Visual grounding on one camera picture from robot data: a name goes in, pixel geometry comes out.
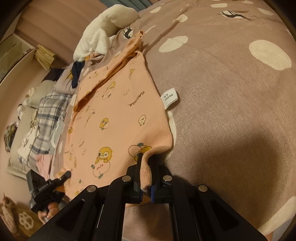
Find stuffed toys on headboard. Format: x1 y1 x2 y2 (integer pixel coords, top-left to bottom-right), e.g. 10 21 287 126
17 87 37 120

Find white wall shelf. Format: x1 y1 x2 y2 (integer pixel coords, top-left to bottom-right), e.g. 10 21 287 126
1 34 36 82

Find navy blue garment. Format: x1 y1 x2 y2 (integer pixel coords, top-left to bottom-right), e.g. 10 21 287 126
71 61 85 89

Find mauve pillow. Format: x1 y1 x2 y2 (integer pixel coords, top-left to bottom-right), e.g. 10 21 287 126
54 63 79 95

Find beige headboard cushion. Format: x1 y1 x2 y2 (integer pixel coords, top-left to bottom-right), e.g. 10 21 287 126
6 79 57 179

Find peach cartoon print shirt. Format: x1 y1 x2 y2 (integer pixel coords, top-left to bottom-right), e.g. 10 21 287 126
57 31 173 198

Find grey striped garment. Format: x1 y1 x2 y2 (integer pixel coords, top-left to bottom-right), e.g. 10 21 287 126
49 112 65 155

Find teal curtain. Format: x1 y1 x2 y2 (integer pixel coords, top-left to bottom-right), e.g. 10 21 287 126
100 0 152 12

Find white printed shirt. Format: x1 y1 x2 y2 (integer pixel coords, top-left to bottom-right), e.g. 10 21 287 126
17 125 40 165

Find grey plaid pillow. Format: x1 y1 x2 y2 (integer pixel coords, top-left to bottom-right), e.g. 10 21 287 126
32 90 72 155

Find white fluffy plush garment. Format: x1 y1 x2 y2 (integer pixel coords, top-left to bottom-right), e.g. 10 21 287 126
73 4 138 62

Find hanging yellow books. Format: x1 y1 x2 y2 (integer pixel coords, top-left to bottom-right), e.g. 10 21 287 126
34 45 56 70

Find pink garment at bedside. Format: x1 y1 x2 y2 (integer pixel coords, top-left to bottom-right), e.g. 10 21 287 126
36 154 53 180

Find mauve polka dot blanket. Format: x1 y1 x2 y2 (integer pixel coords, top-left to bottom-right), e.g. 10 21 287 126
49 0 296 241

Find person's left hand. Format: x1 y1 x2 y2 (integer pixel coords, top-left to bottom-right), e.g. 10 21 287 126
38 202 60 224

